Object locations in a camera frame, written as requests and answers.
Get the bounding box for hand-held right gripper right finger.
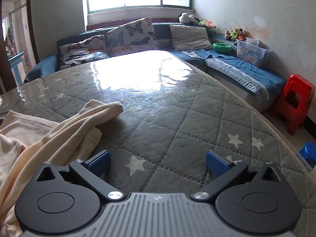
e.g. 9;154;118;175
191;150;280;200

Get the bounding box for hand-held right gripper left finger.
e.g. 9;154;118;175
36;150;124;201

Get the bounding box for cream shirt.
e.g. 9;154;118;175
0;99;124;237

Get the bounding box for grey checkered sofa cover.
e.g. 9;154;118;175
205;58;268;104

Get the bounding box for blue plastic stool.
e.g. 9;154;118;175
298;142;316;168

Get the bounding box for blue knitted blanket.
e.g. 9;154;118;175
181;49;287;88

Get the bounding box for dark butterfly print cushion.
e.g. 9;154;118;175
59;51;110;71

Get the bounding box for clear plastic storage box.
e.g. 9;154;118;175
234;38;273;68

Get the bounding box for red plastic stool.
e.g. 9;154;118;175
272;74;316;136

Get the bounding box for green bowl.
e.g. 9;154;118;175
212;43;233;53

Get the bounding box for light butterfly print cushion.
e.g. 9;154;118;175
58;35;107;55

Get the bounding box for blue children's furniture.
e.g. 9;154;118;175
8;52;29;87

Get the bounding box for plain grey pillow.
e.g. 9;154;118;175
169;25;214;52

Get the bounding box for large butterfly print pillow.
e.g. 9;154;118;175
106;16;158;57

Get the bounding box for brown and green plush toys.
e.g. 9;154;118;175
224;28;247;41

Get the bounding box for orange and green toys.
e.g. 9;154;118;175
204;20;218;33

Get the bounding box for blue corner sofa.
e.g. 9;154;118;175
23;21;288;111

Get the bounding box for panda plush toy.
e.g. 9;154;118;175
178;12;200;25

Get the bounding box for dark wooden door frame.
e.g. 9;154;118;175
0;0;40;95

